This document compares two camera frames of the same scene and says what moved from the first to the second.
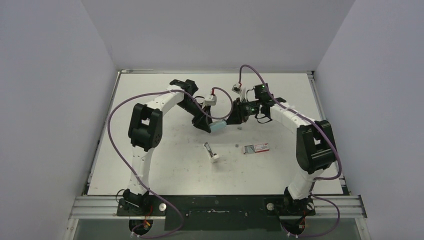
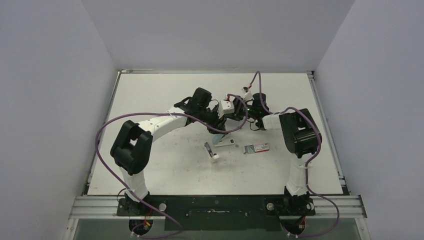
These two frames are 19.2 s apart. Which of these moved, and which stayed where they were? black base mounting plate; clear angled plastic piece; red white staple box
Moved: clear angled plastic piece
Stayed: red white staple box; black base mounting plate
